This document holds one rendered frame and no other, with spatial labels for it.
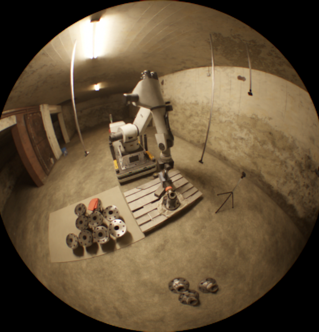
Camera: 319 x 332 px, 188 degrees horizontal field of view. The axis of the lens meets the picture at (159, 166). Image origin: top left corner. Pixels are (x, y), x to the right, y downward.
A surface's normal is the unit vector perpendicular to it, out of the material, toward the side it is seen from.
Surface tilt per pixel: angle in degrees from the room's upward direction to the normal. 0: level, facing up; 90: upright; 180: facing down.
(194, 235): 0
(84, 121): 90
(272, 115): 90
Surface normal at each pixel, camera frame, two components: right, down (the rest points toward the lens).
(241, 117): -0.85, 0.32
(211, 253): 0.00, -0.79
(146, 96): -0.21, 0.64
